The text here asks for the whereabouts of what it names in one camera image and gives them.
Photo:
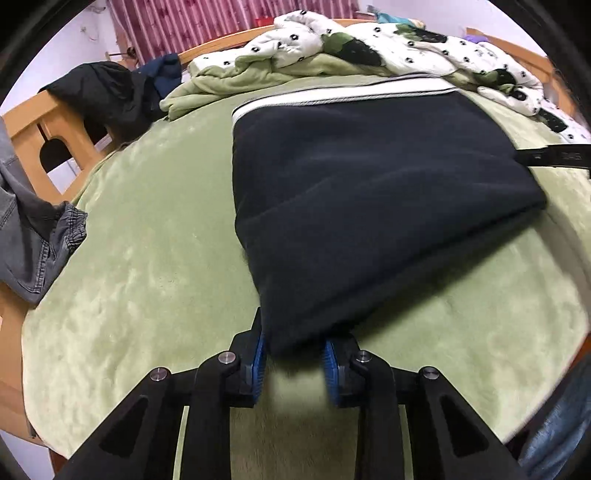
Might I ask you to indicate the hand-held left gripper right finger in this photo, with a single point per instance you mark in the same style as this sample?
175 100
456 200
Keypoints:
330 369

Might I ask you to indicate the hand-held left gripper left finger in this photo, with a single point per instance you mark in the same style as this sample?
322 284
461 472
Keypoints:
259 364

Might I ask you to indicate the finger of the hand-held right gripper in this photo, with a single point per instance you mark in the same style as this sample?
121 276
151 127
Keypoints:
554 156

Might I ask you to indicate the black pants with white stripe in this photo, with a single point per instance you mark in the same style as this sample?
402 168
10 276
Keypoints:
369 184

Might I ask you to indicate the purple item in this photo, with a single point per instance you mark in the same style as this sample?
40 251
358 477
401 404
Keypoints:
478 39

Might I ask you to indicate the green plush bed blanket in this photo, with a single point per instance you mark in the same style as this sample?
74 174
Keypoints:
138 277

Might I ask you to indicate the white dotted quilt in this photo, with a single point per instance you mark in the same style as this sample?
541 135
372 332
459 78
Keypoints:
415 50

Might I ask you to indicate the teal cloth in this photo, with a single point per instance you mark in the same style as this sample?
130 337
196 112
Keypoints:
392 17

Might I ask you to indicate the grey jeans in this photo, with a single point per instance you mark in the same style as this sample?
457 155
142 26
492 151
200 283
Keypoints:
27 230

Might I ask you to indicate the crumpled green blanket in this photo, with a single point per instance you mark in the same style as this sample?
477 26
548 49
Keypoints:
221 78

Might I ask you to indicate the navy garment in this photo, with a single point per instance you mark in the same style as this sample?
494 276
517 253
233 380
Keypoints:
166 69

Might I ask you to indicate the black jacket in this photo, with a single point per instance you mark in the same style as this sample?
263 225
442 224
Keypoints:
101 92

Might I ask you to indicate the red box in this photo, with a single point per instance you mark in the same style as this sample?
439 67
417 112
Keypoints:
265 22

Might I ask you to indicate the purple patterned curtain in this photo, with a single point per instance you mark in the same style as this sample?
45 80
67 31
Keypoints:
184 23

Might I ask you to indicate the wooden bed frame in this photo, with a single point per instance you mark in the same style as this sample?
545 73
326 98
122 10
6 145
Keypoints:
27 115

